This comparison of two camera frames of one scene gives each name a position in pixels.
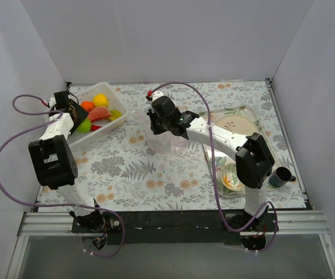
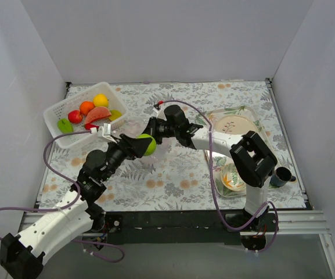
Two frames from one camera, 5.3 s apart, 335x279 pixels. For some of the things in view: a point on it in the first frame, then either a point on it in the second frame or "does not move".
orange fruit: [87, 105] does not move
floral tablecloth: [191, 146] does not move
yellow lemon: [100, 100] does not move
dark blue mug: [281, 176] does not move
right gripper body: [151, 121] to [151, 128]
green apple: [85, 127] to [151, 147]
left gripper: [76, 115] to [123, 144]
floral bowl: [229, 178] does not move
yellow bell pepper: [115, 114] does not move
